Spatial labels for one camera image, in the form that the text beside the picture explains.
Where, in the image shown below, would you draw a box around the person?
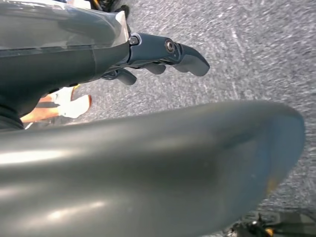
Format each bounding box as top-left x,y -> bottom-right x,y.
21,85 -> 93,124

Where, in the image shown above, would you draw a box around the black wheeled base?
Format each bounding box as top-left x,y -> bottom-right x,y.
225,212 -> 316,237

